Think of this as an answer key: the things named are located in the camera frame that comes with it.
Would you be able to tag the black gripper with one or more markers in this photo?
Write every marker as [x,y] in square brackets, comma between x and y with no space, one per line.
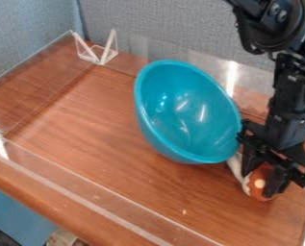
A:
[276,143]

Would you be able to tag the white and brown toy mushroom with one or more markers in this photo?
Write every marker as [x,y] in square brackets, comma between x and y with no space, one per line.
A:
[253,182]

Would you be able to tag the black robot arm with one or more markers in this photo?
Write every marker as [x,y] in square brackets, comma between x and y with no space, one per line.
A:
[271,27]

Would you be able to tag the blue plastic bowl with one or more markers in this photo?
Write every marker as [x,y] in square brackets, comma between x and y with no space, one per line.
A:
[188,117]

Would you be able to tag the clear acrylic front barrier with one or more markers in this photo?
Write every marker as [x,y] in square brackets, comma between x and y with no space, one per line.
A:
[29,173]

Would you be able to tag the clear acrylic barrier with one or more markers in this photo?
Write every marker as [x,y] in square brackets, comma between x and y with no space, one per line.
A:
[29,173]
[247,83]

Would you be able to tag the clear acrylic back barrier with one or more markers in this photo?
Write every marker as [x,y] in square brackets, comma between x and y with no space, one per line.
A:
[247,83]

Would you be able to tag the clear acrylic corner bracket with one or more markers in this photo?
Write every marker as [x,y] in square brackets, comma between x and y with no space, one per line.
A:
[96,53]

